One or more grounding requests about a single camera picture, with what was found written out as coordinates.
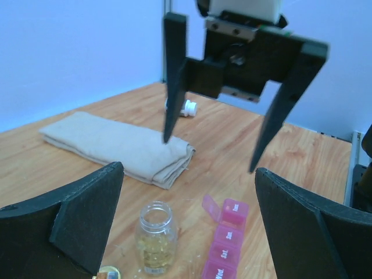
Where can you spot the gold bottle lid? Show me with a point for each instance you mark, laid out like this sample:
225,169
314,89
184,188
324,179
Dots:
108,272

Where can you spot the clear bottle yellow capsules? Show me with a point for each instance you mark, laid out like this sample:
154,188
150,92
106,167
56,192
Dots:
156,237

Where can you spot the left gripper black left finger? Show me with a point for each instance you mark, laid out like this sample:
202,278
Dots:
63,231

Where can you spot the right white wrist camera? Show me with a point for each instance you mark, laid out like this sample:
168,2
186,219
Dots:
265,10

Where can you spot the pink weekly pill organizer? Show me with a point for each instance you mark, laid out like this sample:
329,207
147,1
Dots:
225,250

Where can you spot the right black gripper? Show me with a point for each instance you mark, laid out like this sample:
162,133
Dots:
241,54

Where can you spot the white capped pill bottle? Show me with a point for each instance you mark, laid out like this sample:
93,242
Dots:
189,109

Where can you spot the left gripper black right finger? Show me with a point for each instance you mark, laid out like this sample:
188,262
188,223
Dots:
309,235

